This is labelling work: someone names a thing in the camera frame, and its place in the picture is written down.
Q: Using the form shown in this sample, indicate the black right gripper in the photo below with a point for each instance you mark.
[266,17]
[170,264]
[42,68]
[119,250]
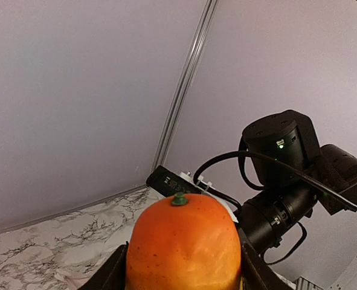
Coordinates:
[266,217]

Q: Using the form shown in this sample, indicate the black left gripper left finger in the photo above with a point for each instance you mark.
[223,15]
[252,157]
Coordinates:
[112,274]

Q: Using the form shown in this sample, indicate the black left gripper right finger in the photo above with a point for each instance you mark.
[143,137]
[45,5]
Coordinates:
[256,274]

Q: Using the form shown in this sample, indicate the green orange toy mango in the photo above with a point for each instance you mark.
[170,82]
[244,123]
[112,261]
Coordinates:
[186,241]

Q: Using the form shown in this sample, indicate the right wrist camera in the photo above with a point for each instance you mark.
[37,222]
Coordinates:
[168,183]

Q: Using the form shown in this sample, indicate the right aluminium frame post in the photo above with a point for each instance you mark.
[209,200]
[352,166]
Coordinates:
[186,77]

